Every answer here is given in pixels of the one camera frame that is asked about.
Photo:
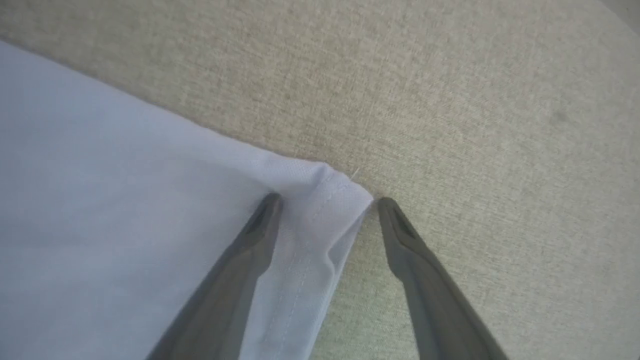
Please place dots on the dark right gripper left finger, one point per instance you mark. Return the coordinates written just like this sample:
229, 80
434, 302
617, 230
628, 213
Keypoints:
235, 280

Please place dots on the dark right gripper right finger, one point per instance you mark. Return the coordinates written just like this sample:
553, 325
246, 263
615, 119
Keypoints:
430, 295

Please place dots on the light blue white garment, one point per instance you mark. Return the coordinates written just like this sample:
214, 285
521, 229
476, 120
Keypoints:
125, 200

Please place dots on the grey fabric sofa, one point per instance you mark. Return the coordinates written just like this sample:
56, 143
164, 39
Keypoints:
450, 100

